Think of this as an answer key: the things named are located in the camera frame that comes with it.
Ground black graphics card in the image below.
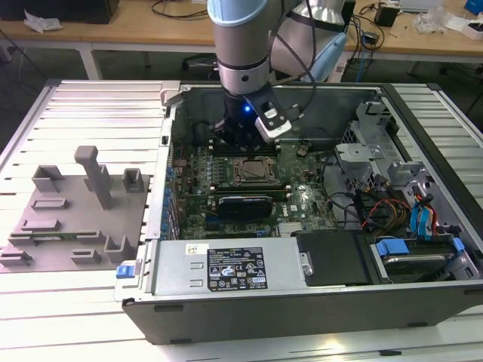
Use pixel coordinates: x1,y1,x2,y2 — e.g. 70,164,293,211
215,193,275,220

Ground grey parts rack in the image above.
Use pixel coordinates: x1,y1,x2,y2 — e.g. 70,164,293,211
0,145,152,273

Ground black plastic bay cover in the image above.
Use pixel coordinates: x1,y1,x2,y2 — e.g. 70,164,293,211
292,229,377,288

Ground clear plastic bags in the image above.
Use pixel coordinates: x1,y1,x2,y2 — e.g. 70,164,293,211
411,6,448,35

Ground red yellow wire bundle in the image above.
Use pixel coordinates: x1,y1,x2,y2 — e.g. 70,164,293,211
361,198,412,232

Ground silver CPU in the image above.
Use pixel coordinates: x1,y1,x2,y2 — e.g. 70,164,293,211
241,161,268,178

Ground white cardboard box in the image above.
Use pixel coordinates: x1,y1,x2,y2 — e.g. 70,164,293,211
445,14,483,41

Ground green motherboard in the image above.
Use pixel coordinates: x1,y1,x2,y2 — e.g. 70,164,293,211
165,141,340,241

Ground CPU socket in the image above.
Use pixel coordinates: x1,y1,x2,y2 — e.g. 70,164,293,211
231,156,276,183

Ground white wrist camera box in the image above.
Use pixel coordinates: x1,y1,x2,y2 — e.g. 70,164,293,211
253,92,294,144

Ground wide black computer box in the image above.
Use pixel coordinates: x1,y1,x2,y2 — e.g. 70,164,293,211
0,0,121,24

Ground black chair base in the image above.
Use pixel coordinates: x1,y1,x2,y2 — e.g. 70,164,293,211
182,52,220,72

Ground open black PC case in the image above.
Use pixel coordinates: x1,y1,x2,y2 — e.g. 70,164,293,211
112,81,483,346

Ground green RAM stick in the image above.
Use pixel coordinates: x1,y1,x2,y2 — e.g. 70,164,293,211
32,233,82,242

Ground small black box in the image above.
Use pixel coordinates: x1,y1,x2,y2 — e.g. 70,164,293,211
374,4,400,28

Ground small silver heatsink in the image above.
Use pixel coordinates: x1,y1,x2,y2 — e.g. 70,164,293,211
278,221,307,238

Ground grey power supply unit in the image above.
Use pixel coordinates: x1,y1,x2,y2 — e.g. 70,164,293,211
152,239,303,296

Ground crumpled white wrap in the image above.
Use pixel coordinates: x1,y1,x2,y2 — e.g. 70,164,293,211
23,9,63,34

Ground wooden desk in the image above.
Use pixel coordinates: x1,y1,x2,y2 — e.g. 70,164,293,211
0,0,483,82

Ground hard disk in blue carrier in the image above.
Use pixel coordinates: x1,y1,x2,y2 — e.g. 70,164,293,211
371,237,471,284

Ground metal drive cage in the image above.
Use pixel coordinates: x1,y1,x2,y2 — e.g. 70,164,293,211
334,100,403,197

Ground hanging blue cable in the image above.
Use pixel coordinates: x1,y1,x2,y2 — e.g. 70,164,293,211
356,48,370,82

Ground blue flat wire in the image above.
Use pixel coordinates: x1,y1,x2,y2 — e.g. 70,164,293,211
409,194,441,242

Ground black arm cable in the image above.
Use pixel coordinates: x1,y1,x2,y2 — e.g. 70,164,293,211
267,0,318,121

